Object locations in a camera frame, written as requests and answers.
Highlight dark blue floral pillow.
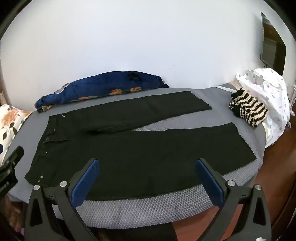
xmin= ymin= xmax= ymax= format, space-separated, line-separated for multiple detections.
xmin=34 ymin=71 xmax=170 ymax=113

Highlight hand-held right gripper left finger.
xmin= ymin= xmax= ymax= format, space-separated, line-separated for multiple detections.
xmin=24 ymin=158 xmax=100 ymax=241

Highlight wall-mounted flat screen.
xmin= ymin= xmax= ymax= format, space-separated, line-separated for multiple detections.
xmin=259 ymin=11 xmax=287 ymax=76

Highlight white dotted shirt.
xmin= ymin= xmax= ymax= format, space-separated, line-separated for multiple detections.
xmin=235 ymin=68 xmax=291 ymax=146

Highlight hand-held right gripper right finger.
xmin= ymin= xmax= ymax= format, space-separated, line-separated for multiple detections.
xmin=195 ymin=158 xmax=272 ymax=241

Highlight grey mesh bed mattress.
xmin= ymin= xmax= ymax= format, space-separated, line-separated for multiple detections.
xmin=6 ymin=82 xmax=267 ymax=229

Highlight black and cream striped knit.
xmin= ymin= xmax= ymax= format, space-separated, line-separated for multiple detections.
xmin=229 ymin=88 xmax=269 ymax=127

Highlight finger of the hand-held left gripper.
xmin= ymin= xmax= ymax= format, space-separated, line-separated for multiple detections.
xmin=0 ymin=146 xmax=25 ymax=173

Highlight white floral pillow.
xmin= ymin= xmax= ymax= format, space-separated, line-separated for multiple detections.
xmin=0 ymin=104 xmax=33 ymax=163

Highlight black pants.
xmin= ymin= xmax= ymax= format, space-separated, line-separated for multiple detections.
xmin=24 ymin=91 xmax=257 ymax=202

